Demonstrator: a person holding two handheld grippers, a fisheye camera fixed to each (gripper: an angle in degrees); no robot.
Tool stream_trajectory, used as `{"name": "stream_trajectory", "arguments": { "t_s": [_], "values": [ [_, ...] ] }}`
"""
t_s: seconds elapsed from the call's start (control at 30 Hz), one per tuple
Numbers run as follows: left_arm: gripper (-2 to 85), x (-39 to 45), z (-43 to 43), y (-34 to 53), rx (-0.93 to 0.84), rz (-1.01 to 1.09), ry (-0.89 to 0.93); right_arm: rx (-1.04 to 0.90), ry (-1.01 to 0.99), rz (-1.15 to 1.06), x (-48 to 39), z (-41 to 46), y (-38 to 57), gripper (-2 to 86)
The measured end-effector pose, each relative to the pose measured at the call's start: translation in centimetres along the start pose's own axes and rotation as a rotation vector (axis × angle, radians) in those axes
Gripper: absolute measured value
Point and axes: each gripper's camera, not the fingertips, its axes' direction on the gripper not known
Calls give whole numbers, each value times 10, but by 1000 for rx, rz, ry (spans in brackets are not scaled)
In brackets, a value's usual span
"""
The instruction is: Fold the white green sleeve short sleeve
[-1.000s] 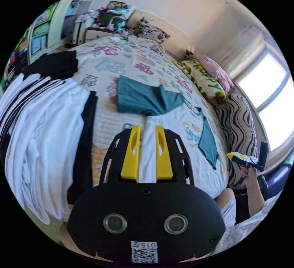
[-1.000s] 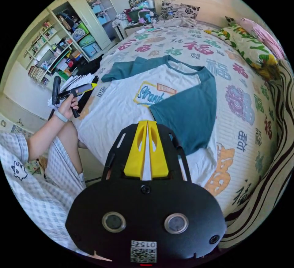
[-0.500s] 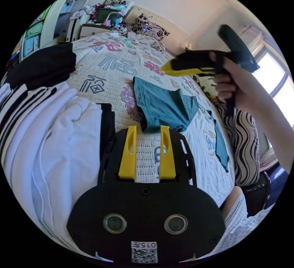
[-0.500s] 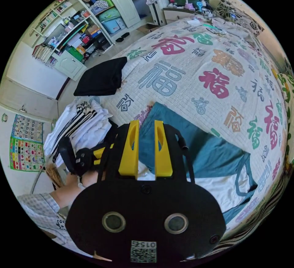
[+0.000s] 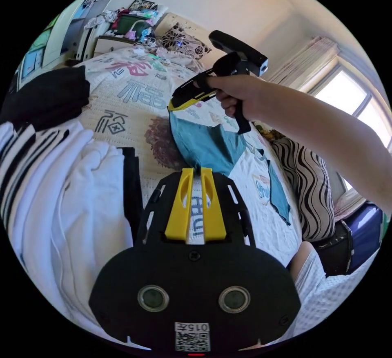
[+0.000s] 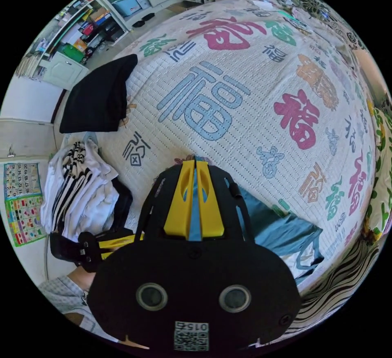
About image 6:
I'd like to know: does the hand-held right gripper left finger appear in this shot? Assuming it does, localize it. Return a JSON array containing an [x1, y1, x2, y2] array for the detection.
[[163, 159, 196, 240]]

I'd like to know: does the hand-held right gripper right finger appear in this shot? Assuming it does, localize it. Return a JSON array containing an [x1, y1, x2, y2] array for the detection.
[[196, 160, 225, 239]]

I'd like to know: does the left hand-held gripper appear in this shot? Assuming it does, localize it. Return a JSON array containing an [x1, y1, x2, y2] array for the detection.
[[50, 231, 145, 273]]

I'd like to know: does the white shirt with green sleeves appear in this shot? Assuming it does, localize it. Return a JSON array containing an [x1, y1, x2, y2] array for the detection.
[[187, 155, 324, 280]]

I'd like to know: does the person's left hand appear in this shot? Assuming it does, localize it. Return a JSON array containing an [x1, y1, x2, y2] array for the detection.
[[68, 269, 97, 292]]

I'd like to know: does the pile of clothes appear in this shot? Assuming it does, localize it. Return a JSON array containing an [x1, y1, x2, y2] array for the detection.
[[40, 140, 134, 242]]

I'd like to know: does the person's body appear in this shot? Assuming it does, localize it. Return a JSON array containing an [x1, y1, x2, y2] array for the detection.
[[38, 274, 120, 344]]

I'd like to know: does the bed with printed quilt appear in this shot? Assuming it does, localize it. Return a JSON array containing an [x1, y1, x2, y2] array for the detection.
[[52, 0, 390, 336]]

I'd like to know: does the black folded garment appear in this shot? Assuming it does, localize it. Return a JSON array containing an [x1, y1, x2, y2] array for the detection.
[[59, 54, 139, 134]]

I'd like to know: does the yellow green leaf print blanket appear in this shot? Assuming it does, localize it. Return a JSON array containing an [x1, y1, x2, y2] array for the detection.
[[361, 96, 392, 242]]

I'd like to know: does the white cupboard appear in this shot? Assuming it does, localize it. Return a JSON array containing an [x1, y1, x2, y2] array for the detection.
[[40, 51, 90, 91]]

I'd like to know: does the white shelf with boxes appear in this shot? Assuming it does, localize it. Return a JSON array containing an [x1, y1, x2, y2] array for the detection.
[[17, 0, 131, 72]]

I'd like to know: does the black floral cloth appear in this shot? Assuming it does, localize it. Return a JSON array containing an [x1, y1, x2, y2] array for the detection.
[[298, 0, 370, 52]]

